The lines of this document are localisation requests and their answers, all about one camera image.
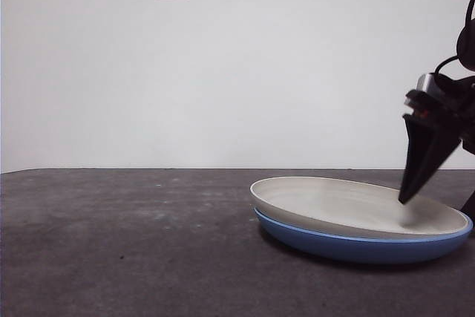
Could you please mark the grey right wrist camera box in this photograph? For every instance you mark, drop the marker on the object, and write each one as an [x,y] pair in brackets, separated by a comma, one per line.
[425,83]

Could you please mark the white round plate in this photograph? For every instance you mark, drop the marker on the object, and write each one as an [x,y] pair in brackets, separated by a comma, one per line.
[334,205]

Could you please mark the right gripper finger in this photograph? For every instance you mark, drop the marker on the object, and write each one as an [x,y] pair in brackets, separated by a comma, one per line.
[470,202]
[423,153]

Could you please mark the blue round plate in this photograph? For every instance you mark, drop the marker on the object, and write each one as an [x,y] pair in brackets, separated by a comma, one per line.
[352,250]

